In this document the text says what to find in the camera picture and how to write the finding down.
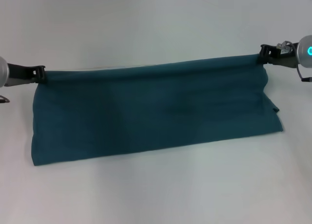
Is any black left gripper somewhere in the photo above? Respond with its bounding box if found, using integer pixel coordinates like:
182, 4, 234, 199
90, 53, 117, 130
6, 62, 49, 86

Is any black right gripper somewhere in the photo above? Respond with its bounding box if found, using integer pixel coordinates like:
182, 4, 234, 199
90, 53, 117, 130
257, 42, 300, 68

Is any teal FREE print t-shirt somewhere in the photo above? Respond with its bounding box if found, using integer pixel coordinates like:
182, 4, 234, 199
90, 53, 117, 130
31, 53, 284, 167

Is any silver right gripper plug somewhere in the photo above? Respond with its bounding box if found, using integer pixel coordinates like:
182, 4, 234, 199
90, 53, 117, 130
276, 40, 293, 52

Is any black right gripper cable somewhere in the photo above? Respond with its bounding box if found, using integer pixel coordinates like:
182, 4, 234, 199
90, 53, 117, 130
296, 64, 312, 83

